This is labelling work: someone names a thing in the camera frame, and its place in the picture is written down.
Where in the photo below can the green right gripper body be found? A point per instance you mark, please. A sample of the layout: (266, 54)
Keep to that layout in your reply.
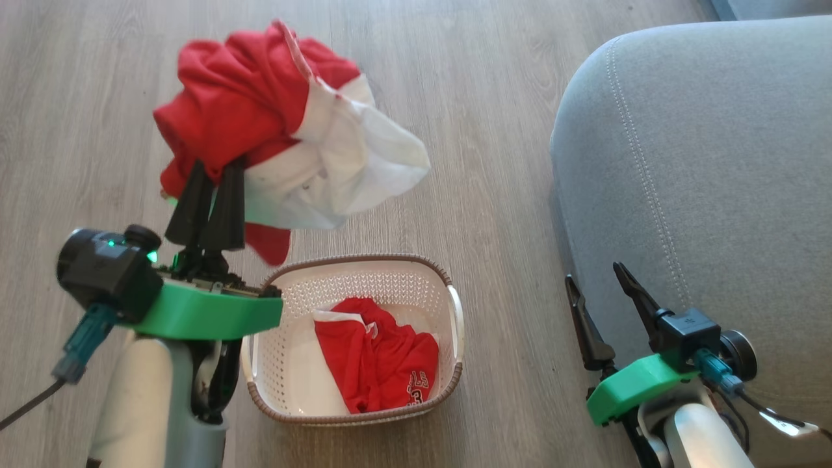
(634, 387)

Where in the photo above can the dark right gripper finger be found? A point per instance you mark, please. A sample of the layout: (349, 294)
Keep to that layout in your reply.
(591, 338)
(640, 305)

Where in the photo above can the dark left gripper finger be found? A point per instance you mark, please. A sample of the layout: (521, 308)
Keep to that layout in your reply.
(192, 208)
(229, 214)

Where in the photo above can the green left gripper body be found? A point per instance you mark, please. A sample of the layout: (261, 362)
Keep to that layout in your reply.
(195, 315)

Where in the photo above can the red and white shirt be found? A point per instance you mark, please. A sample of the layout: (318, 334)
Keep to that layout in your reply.
(260, 110)

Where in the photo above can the red shorts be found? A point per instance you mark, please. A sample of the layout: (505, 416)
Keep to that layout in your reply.
(377, 357)

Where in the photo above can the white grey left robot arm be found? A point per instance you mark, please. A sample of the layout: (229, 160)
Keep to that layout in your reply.
(140, 403)

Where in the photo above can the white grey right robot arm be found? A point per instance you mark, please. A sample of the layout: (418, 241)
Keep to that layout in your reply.
(699, 435)

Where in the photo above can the white plastic laundry basket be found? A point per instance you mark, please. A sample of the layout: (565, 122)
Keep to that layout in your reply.
(286, 364)

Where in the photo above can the grey fabric sofa seat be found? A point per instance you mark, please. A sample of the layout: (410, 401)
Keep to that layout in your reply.
(708, 188)

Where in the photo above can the blue-grey upholstered furniture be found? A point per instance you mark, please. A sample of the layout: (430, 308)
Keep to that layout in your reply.
(773, 6)

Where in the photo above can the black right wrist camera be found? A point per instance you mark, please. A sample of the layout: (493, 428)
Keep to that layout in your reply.
(689, 335)

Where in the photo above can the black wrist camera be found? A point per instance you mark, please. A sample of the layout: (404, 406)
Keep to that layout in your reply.
(107, 270)
(689, 335)

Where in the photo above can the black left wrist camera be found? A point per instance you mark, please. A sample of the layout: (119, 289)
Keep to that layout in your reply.
(107, 270)

